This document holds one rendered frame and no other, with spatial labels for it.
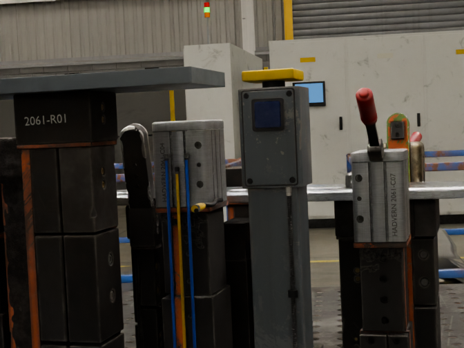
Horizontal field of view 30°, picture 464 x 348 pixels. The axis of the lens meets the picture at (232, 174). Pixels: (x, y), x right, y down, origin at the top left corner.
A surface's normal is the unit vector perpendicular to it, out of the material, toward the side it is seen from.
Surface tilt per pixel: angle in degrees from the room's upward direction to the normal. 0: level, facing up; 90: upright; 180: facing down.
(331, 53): 90
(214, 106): 90
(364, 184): 90
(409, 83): 90
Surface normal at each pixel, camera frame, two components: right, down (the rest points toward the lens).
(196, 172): -0.26, 0.06
